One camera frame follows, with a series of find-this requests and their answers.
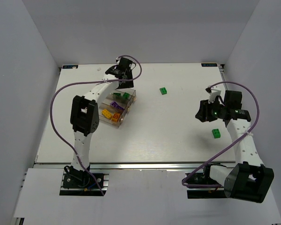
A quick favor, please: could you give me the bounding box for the light green lego brick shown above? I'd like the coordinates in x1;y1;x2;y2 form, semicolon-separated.
212;129;221;139

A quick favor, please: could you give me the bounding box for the green lego brick top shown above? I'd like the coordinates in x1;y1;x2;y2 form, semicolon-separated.
159;87;167;95

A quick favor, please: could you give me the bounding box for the yellow rounded lego piece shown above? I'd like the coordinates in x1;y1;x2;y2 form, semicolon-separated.
111;112;121;123

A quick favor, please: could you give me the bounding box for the yellow long lego brick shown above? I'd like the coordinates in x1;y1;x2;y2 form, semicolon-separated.
101;109;113;120

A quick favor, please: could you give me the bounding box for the purple curved lego piece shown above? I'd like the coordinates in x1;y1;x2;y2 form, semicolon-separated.
110;101;118;108

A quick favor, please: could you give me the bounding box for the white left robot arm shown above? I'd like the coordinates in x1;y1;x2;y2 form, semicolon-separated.
65;57;134;188

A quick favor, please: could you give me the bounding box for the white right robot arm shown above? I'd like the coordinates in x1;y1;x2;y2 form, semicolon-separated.
195;87;274;203

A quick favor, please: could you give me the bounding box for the clear three-compartment container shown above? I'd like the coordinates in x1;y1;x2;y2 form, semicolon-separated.
99;89;136;128

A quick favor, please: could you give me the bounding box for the blue label right corner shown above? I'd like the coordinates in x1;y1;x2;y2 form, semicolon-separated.
201;63;218;67

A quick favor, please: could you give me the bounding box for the blue label corner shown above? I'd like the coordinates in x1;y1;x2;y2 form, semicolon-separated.
62;65;78;69
201;63;218;67

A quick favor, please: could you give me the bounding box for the blue label left corner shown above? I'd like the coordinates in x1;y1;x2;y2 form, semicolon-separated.
62;65;78;69

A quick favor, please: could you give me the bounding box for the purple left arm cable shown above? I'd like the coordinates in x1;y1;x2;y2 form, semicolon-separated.
50;55;143;196

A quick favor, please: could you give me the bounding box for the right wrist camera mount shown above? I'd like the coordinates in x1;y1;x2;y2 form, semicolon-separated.
206;85;222;104

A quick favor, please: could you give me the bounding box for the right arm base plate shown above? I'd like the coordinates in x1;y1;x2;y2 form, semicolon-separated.
182;172;226;199

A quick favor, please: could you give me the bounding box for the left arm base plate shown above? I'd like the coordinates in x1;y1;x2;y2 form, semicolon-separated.
59;173;109;197

